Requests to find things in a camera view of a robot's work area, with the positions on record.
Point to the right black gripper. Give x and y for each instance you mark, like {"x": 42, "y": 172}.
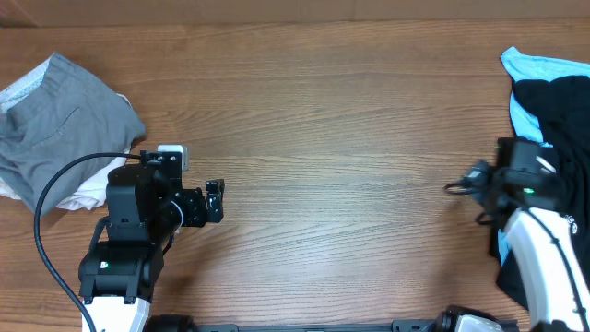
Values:
{"x": 480, "y": 175}

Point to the light blue printed t-shirt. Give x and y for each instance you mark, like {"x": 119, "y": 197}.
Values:
{"x": 522, "y": 66}

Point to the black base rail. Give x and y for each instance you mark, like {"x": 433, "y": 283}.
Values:
{"x": 445, "y": 322}

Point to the grey folded shorts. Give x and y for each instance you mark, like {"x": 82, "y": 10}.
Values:
{"x": 60, "y": 133}

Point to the black t-shirt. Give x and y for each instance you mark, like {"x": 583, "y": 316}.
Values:
{"x": 562, "y": 109}

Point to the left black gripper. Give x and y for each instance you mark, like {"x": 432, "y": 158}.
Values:
{"x": 196, "y": 216}

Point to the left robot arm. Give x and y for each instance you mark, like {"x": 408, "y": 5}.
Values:
{"x": 147, "y": 206}

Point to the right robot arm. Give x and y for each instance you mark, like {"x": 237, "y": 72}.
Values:
{"x": 521, "y": 193}

